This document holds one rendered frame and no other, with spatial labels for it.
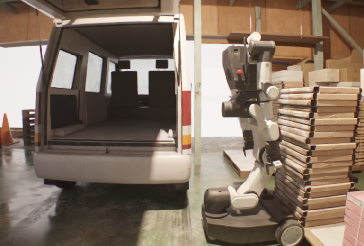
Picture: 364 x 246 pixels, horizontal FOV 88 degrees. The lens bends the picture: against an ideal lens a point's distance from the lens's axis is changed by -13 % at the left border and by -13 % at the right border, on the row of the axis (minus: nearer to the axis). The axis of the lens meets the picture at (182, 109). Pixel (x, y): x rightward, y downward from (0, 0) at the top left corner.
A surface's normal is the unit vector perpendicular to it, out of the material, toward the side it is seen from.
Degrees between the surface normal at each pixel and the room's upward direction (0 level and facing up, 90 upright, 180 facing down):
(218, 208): 90
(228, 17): 90
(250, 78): 101
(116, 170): 89
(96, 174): 92
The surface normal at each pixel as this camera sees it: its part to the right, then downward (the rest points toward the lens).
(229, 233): -0.29, 0.05
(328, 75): 0.00, 0.05
